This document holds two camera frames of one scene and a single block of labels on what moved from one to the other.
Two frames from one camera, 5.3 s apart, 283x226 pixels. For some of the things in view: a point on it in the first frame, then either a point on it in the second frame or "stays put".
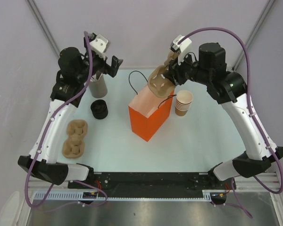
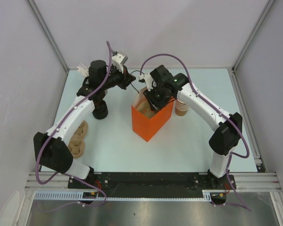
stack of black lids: [99, 109] stays put
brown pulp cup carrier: [159, 85] to [144, 107]
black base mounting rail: [155, 184] stays put
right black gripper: [174, 71] to [155, 104]
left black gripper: [111, 70] to [126, 78]
